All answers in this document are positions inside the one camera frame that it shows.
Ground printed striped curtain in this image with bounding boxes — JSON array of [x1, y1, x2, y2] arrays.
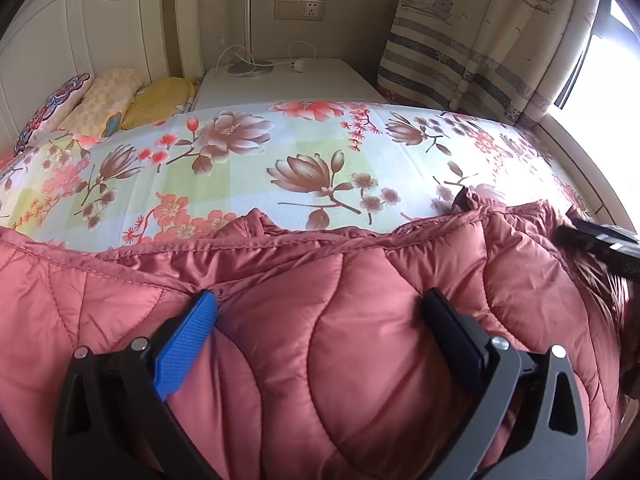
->
[[376, 0, 603, 131]]

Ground floral bed sheet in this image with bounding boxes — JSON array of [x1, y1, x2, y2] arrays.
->
[[0, 100, 596, 253]]

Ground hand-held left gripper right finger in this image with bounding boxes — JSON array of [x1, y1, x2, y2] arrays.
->
[[421, 287, 592, 480]]

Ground pink quilted coat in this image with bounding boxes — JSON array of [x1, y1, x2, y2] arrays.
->
[[0, 187, 640, 480]]

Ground beige window sill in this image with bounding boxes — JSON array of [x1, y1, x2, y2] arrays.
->
[[535, 110, 636, 231]]

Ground white nightstand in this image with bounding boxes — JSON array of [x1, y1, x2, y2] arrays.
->
[[192, 57, 388, 113]]

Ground pale yellow checked pillow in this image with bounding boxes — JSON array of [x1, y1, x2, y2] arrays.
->
[[60, 67, 146, 138]]

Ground white cable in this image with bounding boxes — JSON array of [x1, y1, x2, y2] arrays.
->
[[217, 42, 317, 73]]

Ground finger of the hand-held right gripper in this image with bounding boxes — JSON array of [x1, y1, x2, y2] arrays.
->
[[570, 217, 640, 245], [557, 225, 640, 277]]

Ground dark framed window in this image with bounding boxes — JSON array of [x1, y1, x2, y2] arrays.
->
[[552, 0, 640, 171]]

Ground mandala patterned pillow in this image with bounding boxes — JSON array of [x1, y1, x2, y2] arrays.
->
[[12, 72, 93, 156]]

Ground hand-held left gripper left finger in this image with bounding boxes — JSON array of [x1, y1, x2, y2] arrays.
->
[[52, 289, 221, 480]]

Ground white wooden headboard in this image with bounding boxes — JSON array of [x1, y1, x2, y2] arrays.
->
[[0, 0, 206, 146]]

